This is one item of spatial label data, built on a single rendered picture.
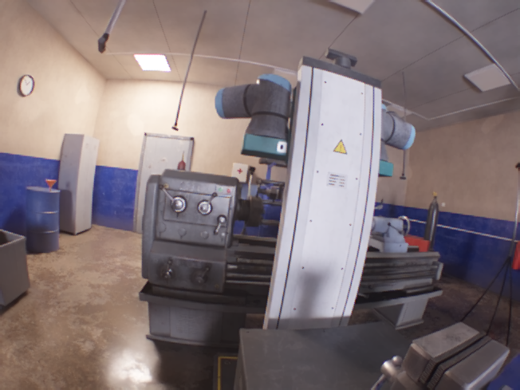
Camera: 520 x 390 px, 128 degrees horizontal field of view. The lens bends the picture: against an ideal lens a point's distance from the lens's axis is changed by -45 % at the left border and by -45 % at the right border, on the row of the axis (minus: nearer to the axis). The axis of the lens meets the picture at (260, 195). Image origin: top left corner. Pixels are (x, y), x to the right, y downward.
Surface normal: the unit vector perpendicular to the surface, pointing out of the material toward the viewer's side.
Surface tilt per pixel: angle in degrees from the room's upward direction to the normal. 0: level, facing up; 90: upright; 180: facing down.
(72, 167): 90
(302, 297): 90
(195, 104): 90
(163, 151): 90
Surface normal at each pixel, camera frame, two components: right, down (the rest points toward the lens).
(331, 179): 0.13, 0.04
